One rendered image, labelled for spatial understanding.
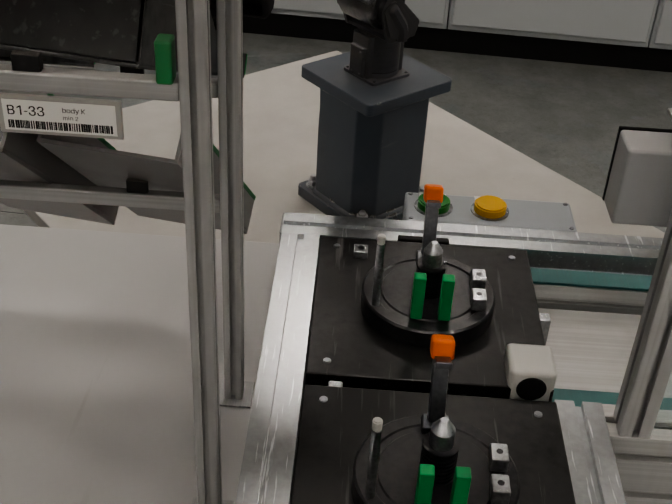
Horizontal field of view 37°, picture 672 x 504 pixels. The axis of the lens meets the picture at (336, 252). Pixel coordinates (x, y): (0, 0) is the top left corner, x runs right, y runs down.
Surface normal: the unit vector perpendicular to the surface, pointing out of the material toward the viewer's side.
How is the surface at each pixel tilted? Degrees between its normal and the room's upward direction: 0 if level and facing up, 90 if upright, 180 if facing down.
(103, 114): 90
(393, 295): 0
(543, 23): 90
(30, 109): 90
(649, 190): 90
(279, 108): 0
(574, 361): 0
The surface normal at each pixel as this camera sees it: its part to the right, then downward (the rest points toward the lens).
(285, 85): 0.05, -0.82
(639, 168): -0.05, 0.57
